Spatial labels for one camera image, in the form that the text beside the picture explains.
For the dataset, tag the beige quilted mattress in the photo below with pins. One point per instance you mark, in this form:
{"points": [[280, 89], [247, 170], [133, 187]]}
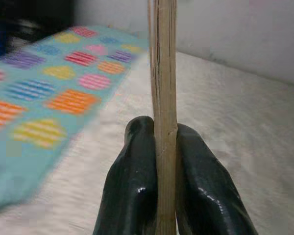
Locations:
{"points": [[235, 122]]}

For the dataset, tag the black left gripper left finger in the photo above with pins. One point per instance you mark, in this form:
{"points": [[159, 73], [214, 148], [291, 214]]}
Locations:
{"points": [[127, 183]]}

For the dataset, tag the teal blanket with colourful shapes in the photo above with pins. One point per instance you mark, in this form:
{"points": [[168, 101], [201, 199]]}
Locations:
{"points": [[14, 171]]}

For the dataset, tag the tan stick bundle broom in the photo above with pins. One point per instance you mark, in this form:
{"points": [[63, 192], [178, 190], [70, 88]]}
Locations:
{"points": [[165, 73]]}

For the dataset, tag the large black furniture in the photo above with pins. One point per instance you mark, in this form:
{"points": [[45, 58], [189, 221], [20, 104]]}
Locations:
{"points": [[27, 14]]}

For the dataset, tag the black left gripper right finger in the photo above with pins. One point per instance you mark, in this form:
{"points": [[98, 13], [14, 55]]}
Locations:
{"points": [[205, 195]]}

